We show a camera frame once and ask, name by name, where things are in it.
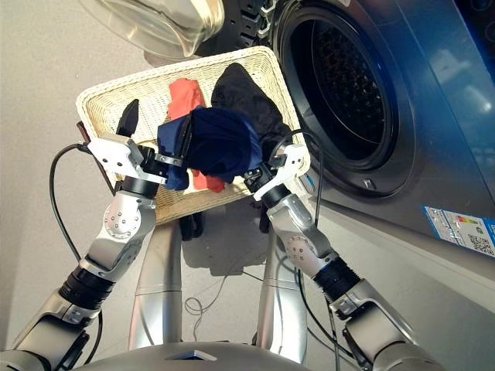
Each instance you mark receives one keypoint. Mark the blue garment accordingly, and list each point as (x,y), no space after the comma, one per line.
(220,143)

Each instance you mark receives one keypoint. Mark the orange-red garment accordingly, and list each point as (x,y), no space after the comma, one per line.
(183,98)

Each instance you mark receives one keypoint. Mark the black garment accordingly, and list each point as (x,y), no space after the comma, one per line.
(243,96)

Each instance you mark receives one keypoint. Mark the pale woven basket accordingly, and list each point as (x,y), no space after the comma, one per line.
(135,96)

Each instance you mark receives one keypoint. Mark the dark brown basket stand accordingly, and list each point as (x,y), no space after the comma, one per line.
(93,154)

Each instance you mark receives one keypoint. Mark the round glass washing machine door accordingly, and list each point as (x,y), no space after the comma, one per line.
(162,23)

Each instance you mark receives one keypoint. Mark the grey washing machine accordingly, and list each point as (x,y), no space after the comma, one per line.
(425,116)

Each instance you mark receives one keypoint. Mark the silver door latch catch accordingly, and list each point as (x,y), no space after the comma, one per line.
(369,184)

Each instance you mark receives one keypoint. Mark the silver robot leg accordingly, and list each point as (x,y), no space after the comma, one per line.
(284,290)
(158,278)

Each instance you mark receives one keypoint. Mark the silver door hinge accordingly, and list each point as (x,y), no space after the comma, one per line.
(264,31)
(267,13)

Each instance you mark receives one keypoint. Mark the silver robot torso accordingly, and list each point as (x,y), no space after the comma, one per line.
(193,357)

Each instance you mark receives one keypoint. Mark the blue energy label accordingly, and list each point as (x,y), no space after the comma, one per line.
(460,230)

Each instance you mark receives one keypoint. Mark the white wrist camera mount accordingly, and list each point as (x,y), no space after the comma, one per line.
(110,152)
(292,160)

